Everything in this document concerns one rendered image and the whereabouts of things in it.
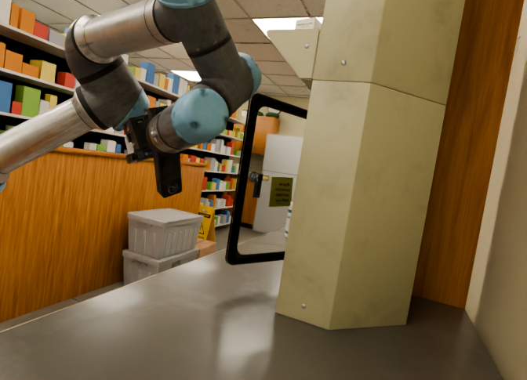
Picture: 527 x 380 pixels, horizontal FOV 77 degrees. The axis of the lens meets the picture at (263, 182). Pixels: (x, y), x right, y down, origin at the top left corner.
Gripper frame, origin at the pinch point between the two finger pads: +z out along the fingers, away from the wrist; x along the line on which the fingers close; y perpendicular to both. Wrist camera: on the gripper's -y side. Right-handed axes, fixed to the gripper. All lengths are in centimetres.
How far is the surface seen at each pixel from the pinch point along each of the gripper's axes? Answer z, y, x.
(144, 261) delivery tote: 202, -70, -49
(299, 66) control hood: -31.8, 8.2, -25.5
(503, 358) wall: -52, -58, -39
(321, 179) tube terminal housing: -33.9, -14.2, -20.9
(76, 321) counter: -15.2, -23.2, 22.5
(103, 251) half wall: 223, -52, -26
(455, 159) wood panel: -40, -23, -66
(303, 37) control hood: -32.9, 13.4, -27.6
